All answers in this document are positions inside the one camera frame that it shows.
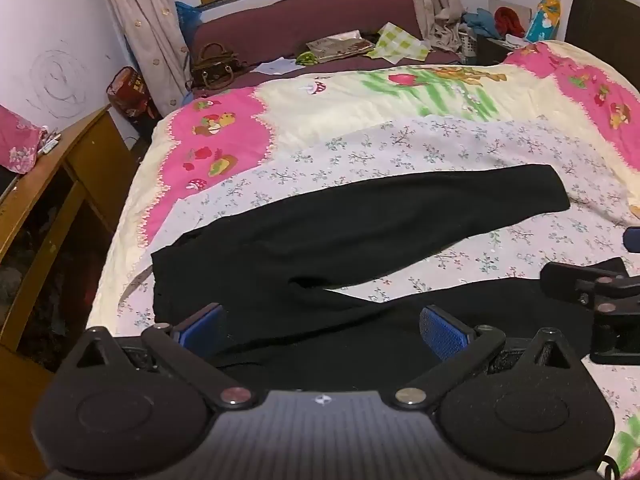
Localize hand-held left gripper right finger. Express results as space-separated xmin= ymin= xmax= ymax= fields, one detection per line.
xmin=392 ymin=305 xmax=583 ymax=408

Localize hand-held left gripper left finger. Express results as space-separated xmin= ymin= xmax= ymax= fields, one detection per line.
xmin=62 ymin=302 xmax=256 ymax=408

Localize black pants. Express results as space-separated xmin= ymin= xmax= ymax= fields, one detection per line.
xmin=150 ymin=163 xmax=630 ymax=393

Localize wooden side cabinet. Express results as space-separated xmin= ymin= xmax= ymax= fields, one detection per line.
xmin=0 ymin=104 xmax=138 ymax=478

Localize dark wooden headboard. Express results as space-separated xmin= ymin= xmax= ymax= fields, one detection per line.
xmin=565 ymin=0 xmax=640 ymax=91

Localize colourful snack bag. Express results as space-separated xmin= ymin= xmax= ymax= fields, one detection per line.
xmin=524 ymin=0 xmax=562 ymax=43

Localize dark nightstand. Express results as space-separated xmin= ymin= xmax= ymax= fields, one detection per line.
xmin=475 ymin=32 xmax=526 ymax=66

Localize pink cartoon printed quilt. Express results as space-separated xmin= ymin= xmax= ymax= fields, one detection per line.
xmin=87 ymin=40 xmax=640 ymax=476

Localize white plastic basket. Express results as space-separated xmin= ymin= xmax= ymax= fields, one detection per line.
xmin=457 ymin=30 xmax=478 ymax=64

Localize red gift bag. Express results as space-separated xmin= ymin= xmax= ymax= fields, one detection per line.
xmin=106 ymin=66 xmax=153 ymax=121

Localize red cloth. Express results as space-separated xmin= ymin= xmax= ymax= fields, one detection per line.
xmin=494 ymin=6 xmax=526 ymax=37

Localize beige cardboard sheet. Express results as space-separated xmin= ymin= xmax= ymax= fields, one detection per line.
xmin=487 ymin=0 xmax=533 ymax=26

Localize brown handbag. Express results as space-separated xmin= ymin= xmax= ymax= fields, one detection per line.
xmin=186 ymin=42 xmax=248 ymax=92

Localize blue cloth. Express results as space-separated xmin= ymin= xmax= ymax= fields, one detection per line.
xmin=462 ymin=7 xmax=501 ymax=38

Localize white paper sheets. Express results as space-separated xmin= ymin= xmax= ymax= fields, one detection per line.
xmin=250 ymin=57 xmax=298 ymax=77

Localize green checked cloth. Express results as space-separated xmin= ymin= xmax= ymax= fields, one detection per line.
xmin=367 ymin=22 xmax=431 ymax=64

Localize beige patterned cloth bag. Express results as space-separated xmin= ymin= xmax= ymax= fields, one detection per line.
xmin=306 ymin=31 xmax=376 ymax=64

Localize blue plastic bag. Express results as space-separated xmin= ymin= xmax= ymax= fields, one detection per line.
xmin=175 ymin=1 xmax=201 ymax=46

